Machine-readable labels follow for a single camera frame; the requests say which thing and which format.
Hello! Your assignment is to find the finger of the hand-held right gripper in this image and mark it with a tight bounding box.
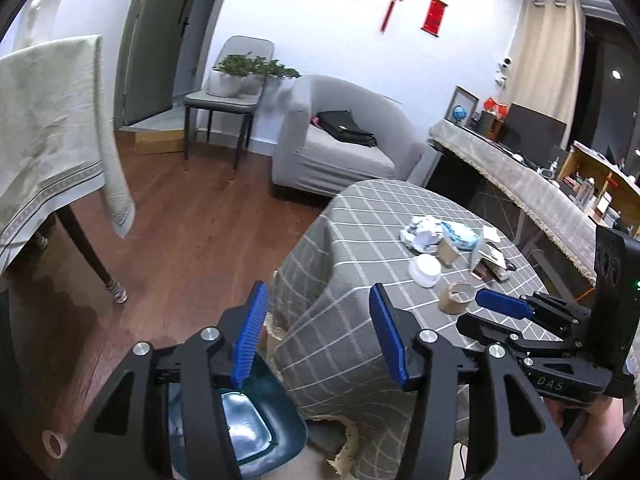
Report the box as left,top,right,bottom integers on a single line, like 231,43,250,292
456,313,584,361
475,288,595,334

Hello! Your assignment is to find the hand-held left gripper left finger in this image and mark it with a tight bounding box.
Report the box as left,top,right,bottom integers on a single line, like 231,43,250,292
57,280,270,480

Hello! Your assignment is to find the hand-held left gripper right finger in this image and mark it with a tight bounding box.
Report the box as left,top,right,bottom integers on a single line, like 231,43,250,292
369,282,583,480

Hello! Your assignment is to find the white round lid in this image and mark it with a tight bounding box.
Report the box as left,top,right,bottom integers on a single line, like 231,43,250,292
408,254,442,289

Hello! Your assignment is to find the teal plastic bin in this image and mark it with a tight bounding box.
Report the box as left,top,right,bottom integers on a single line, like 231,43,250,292
167,352,309,480

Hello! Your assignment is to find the person's right hand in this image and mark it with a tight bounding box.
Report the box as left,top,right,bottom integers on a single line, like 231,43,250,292
545,396,628,461

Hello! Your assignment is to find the blue white tissue pack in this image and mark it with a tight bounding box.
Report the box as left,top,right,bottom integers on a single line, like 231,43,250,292
440,221,482,252

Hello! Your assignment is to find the grey checked tablecloth table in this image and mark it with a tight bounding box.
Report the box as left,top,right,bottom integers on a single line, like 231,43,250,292
267,178,566,475

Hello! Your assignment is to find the crumpled white plastic bag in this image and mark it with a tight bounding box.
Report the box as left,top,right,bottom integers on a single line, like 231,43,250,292
400,215,446,254

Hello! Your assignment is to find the long lace-covered side desk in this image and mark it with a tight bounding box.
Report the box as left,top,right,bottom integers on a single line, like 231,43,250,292
428,119,599,286

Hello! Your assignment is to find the wooden shelf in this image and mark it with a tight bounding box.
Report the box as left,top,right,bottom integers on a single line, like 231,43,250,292
557,140,640,236

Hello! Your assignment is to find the black monitor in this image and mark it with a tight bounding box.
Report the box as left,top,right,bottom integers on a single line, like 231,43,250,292
499,103,569,161

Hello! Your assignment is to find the dark table leg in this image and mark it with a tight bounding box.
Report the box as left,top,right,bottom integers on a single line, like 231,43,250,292
52,204,129,305

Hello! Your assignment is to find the grey armchair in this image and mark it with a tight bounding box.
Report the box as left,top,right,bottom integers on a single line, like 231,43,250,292
271,74,432,199

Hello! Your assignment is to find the red gift box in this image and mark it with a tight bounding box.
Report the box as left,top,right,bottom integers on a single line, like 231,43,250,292
482,97,509,121

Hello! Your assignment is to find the black bag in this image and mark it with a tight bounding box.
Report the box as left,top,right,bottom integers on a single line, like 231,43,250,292
317,109,377,149

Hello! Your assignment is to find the flat cardboard box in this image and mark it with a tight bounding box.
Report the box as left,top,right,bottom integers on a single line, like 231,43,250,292
133,129,187,155

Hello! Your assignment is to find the beige tape roll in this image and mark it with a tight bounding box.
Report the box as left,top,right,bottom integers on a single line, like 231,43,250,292
42,429,69,459

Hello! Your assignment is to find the grey dining chair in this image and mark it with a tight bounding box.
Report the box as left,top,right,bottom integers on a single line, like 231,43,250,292
183,35,276,169

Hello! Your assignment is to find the beige curtain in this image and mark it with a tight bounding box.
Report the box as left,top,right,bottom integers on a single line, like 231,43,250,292
507,0,586,129

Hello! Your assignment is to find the potted green plant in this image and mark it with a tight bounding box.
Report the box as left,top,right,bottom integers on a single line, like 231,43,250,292
207,53,303,99

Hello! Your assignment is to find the cream patterned tablecloth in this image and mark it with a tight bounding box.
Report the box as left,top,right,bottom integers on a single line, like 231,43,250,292
0,34,136,275

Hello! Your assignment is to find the grey door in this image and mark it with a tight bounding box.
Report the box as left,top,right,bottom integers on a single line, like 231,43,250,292
114,0,232,129

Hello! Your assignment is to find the picture frame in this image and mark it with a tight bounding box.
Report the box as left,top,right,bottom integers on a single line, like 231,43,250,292
446,85,481,129

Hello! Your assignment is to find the red wall scroll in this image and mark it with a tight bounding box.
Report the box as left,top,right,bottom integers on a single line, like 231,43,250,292
421,0,450,37

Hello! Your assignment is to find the white wall fixture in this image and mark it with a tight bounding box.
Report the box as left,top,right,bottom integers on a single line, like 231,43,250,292
30,0,66,51

